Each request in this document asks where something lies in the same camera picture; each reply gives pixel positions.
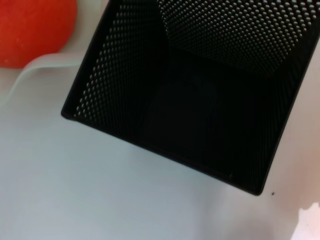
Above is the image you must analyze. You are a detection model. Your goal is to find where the black mesh pen holder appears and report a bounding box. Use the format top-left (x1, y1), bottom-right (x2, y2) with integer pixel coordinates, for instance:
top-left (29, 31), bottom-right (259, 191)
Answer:
top-left (60, 0), bottom-right (320, 196)

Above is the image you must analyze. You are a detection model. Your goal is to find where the clear wavy glass fruit plate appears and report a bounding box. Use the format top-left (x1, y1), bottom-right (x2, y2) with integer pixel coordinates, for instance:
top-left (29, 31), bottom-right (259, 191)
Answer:
top-left (0, 0), bottom-right (111, 108)

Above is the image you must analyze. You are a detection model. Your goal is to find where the red-orange fruit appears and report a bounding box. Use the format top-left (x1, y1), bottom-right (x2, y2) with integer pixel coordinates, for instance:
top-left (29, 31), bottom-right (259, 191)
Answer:
top-left (0, 0), bottom-right (78, 69)

